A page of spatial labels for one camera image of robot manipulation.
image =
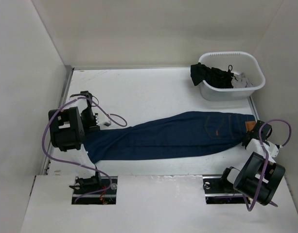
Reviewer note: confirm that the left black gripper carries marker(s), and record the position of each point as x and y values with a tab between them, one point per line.
92	126

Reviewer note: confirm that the black garment in basket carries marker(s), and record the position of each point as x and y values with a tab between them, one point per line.
212	76

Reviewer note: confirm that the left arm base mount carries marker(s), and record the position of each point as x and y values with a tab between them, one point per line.
96	190

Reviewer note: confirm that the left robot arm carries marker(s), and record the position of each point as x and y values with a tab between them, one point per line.
69	127

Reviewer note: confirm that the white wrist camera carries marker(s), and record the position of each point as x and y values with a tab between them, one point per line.
273	150
102	119

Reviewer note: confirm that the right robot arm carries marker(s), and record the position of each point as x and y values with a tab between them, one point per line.
260	175

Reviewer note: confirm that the dark blue denim trousers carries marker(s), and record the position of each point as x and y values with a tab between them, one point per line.
189	134

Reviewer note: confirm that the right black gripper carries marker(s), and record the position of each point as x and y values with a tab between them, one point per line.
249	133

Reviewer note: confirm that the grey white garment in basket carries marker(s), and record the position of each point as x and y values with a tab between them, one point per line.
240	81

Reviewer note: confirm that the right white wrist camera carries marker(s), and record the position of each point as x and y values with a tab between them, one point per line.
273	150

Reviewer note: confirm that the white plastic laundry basket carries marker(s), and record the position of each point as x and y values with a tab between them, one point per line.
246	75

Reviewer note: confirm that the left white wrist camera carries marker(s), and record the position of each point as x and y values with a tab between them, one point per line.
102	119

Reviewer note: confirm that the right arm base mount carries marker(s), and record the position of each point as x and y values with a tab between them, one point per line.
219	188

